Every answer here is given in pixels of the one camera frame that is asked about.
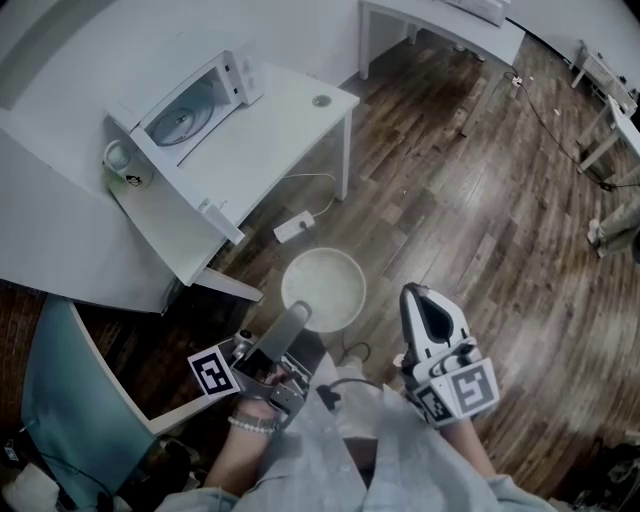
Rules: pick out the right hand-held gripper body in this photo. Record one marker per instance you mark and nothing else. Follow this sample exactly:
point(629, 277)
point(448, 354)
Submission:
point(470, 387)

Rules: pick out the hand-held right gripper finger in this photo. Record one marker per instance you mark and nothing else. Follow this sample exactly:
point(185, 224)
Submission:
point(412, 325)
point(457, 320)

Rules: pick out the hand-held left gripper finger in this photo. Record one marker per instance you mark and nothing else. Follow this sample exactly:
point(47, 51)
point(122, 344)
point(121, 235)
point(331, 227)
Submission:
point(285, 330)

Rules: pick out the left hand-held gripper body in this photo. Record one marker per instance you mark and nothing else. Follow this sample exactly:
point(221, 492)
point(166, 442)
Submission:
point(212, 372)

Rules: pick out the white microwave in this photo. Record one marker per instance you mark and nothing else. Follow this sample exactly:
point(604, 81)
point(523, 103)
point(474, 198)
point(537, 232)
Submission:
point(242, 75)

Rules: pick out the person's right forearm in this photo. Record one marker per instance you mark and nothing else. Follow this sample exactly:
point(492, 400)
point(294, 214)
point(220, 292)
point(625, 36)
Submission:
point(465, 450)

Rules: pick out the person's left forearm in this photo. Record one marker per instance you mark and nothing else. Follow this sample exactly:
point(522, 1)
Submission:
point(240, 455)

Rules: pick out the person's light denim clothing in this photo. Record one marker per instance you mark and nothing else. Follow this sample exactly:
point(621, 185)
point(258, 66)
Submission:
point(410, 465)

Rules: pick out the white power strip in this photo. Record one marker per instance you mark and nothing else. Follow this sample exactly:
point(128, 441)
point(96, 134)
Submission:
point(292, 227)

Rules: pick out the teal top table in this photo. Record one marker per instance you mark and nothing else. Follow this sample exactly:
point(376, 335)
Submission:
point(75, 390)

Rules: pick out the white mug with cartoon print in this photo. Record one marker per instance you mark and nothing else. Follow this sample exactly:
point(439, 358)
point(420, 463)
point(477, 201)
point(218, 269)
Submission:
point(131, 172)

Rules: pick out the small white side table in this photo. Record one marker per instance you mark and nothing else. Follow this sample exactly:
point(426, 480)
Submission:
point(627, 125)

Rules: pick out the white desk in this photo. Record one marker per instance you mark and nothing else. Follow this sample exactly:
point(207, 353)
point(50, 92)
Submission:
point(460, 35)

